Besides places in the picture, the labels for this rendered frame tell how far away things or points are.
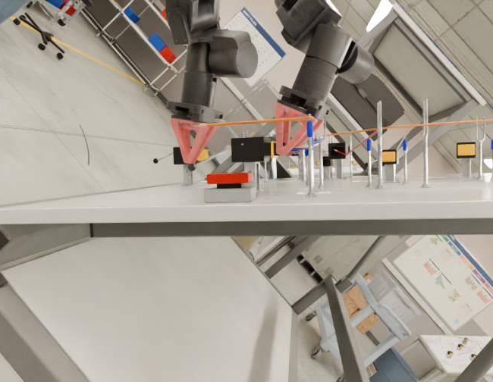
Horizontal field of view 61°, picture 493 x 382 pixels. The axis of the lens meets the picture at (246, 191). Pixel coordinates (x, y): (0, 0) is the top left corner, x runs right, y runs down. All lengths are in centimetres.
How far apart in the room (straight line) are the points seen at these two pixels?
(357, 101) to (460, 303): 768
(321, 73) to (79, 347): 51
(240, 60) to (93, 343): 47
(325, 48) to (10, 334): 56
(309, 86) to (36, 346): 50
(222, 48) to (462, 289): 865
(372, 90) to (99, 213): 145
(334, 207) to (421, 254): 830
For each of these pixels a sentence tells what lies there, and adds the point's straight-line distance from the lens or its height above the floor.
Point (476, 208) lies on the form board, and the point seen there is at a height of 128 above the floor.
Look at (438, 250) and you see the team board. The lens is 881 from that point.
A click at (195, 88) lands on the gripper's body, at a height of 113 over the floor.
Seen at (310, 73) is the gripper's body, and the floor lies 128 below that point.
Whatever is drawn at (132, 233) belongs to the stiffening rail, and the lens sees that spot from 65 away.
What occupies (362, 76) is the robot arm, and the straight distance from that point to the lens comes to 74.
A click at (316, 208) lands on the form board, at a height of 116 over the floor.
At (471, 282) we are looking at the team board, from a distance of 916.
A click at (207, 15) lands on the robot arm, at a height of 122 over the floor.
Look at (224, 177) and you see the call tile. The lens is 49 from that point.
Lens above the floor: 117
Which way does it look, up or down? 8 degrees down
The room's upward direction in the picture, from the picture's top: 49 degrees clockwise
